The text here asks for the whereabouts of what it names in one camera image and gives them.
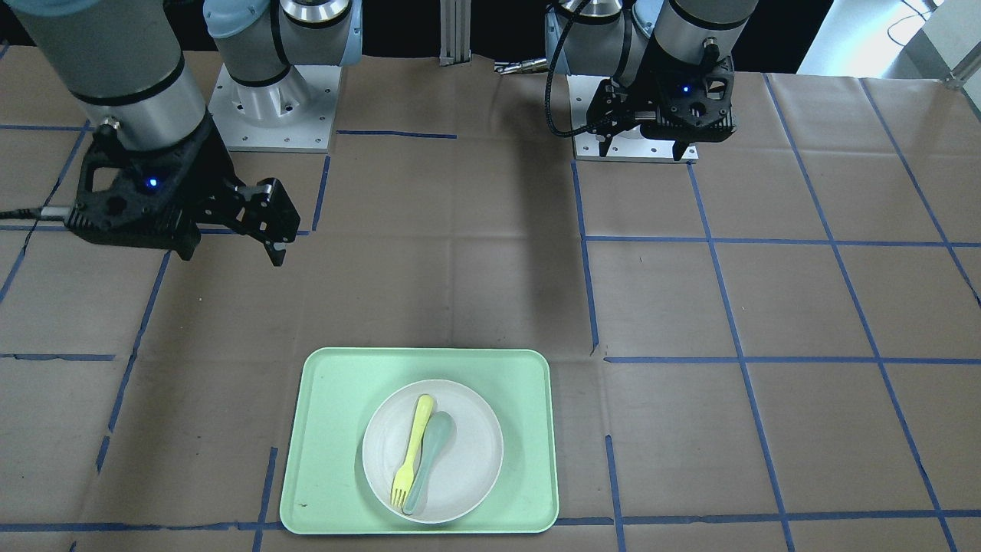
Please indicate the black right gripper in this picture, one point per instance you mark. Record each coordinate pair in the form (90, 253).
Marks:
(205, 178)

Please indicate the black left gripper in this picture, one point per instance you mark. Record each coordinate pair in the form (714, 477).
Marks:
(638, 97)

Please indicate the yellow plastic fork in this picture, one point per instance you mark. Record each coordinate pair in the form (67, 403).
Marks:
(405, 474)

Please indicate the white round plate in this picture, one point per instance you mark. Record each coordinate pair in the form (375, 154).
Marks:
(465, 471)

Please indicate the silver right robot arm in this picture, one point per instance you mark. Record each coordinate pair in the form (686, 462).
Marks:
(122, 61)

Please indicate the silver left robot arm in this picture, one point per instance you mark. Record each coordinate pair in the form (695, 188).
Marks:
(621, 39)

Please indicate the light green plastic tray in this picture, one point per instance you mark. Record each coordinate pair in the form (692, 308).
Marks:
(325, 491)

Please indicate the teal plastic spoon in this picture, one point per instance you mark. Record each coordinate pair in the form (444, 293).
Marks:
(438, 430)

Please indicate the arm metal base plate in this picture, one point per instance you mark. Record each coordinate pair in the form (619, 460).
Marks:
(295, 115)
(626, 147)

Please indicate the aluminium frame post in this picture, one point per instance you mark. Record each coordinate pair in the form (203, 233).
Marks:
(455, 32)

